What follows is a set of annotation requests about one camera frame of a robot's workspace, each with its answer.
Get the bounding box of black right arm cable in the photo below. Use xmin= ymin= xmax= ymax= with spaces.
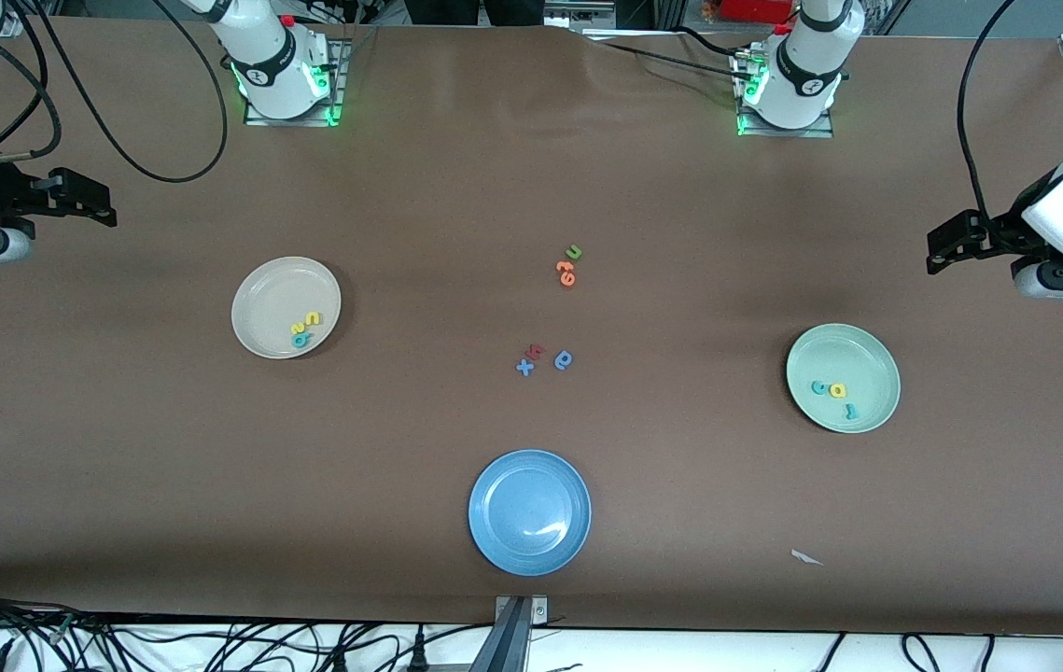
xmin=0 ymin=0 xmax=230 ymax=183

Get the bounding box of red box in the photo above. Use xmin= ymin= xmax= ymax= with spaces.
xmin=713 ymin=0 xmax=798 ymax=24

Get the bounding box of beige plate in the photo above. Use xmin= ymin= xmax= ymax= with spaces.
xmin=231 ymin=256 xmax=343 ymax=360

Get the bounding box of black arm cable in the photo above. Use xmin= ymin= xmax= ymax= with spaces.
xmin=0 ymin=0 xmax=230 ymax=183
xmin=958 ymin=0 xmax=1017 ymax=220

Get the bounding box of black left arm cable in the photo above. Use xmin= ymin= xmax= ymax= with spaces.
xmin=958 ymin=0 xmax=1017 ymax=220

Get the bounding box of black base cable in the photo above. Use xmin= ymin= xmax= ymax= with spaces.
xmin=676 ymin=26 xmax=742 ymax=59
xmin=587 ymin=37 xmax=747 ymax=80

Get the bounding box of green plate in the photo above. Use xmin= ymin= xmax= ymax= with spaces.
xmin=785 ymin=323 xmax=902 ymax=434

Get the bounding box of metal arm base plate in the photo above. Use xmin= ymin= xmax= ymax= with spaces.
xmin=244 ymin=37 xmax=346 ymax=128
xmin=734 ymin=51 xmax=836 ymax=139

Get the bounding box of blue plate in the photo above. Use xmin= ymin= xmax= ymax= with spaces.
xmin=468 ymin=449 xmax=593 ymax=577

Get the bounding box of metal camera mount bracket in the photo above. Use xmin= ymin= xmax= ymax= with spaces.
xmin=470 ymin=595 xmax=551 ymax=672

